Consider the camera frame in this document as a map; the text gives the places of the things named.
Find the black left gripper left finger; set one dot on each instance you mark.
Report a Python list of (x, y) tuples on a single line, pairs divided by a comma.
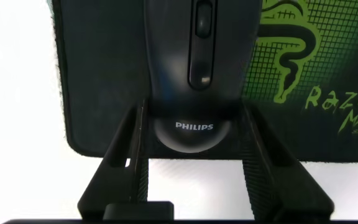
[(117, 183)]

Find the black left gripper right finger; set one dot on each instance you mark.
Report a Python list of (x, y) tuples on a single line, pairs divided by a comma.
[(275, 180)]

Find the black Philips computer mouse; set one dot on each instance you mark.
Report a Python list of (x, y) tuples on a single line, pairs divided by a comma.
[(169, 62)]

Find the black green Razer mouse pad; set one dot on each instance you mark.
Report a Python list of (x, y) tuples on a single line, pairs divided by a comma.
[(101, 77)]

